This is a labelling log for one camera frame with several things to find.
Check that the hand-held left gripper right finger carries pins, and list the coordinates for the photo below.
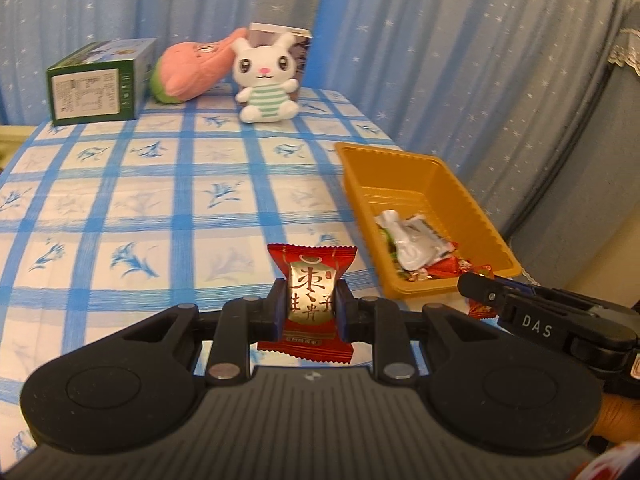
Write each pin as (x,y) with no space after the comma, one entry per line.
(341,310)

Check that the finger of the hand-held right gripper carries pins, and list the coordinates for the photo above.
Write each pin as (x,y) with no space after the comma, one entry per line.
(480,290)
(520,286)

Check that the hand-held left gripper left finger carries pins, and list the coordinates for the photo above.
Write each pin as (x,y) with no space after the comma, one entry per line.
(280,310)

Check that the small red snack packet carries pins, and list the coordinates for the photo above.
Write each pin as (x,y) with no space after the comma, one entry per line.
(447,266)

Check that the red gold-label snack packet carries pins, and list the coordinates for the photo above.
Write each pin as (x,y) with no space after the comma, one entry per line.
(311,280)

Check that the silver snack packet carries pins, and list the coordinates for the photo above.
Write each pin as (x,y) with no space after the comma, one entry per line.
(430,242)
(397,237)

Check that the green and red snack packet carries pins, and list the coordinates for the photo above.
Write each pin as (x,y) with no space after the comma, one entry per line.
(391,242)

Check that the golden plastic tray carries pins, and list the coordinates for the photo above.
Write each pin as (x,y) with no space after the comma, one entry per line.
(400,180)

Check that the person's right hand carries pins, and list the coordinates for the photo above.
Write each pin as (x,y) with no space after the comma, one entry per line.
(620,420)

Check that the grey lace-trimmed cover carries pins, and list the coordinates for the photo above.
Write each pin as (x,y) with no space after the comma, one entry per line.
(575,185)

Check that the red printed clothing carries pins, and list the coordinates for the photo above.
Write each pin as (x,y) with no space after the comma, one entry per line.
(612,462)

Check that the blue checked tablecloth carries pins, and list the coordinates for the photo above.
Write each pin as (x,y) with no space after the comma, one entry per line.
(150,210)

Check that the white bunny plush toy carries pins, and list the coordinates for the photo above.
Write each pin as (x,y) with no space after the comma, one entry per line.
(265,82)

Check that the blue starry curtain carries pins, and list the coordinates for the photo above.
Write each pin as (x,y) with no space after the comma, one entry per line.
(425,60)

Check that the brown cardboard box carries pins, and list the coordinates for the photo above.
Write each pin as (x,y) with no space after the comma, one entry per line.
(299,55)

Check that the pink plush toy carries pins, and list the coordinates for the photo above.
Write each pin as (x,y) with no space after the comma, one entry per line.
(192,67)

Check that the green cardboard box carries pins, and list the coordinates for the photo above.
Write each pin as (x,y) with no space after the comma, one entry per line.
(95,87)

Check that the beige furniture edge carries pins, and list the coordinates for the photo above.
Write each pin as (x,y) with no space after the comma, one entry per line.
(12,145)

